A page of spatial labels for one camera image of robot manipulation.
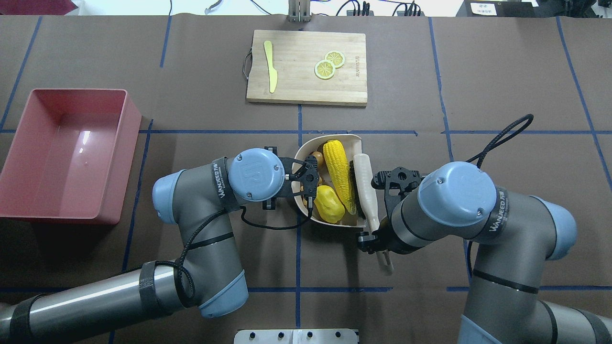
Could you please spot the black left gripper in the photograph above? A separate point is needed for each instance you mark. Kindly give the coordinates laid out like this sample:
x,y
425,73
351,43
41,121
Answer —
x,y
309,178

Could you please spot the yellow toy corn cob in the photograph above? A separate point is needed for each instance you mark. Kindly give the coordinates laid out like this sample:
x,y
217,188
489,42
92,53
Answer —
x,y
339,171

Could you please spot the beige hand brush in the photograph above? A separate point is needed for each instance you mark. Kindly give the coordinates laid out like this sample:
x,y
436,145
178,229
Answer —
x,y
368,202

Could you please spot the wooden cutting board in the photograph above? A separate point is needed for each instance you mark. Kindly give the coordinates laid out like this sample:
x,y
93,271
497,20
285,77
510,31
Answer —
x,y
294,56

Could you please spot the silver aluminium frame post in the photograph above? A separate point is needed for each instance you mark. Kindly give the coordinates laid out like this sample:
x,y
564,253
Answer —
x,y
299,11

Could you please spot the black power box with label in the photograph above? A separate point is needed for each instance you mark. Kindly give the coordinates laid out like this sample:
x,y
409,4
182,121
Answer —
x,y
496,8

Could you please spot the yellow toy knife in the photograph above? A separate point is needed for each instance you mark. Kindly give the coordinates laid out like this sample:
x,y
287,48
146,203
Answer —
x,y
272,72

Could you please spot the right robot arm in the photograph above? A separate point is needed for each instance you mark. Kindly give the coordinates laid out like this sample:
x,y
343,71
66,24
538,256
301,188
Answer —
x,y
516,234

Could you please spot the lemon slice far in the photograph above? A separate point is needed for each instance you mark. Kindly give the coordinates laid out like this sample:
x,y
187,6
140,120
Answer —
x,y
335,57

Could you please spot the yellow toy lemon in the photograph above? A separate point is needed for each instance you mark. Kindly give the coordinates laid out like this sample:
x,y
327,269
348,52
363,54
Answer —
x,y
328,205

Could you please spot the orange toy croissant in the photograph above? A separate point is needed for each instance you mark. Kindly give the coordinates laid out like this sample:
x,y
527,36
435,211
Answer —
x,y
321,165

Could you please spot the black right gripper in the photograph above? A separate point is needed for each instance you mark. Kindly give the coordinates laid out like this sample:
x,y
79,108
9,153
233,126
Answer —
x,y
367,241

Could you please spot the lemon slice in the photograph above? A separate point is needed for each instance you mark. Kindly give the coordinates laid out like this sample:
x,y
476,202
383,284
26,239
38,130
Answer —
x,y
335,57
324,69

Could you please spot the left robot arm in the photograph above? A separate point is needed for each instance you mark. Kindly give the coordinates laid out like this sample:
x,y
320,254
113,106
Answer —
x,y
208,274

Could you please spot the lemon slice near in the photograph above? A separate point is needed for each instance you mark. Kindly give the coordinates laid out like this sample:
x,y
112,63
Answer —
x,y
324,69

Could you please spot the pink plastic bin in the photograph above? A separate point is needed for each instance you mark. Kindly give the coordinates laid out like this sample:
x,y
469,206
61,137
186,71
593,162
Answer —
x,y
70,158

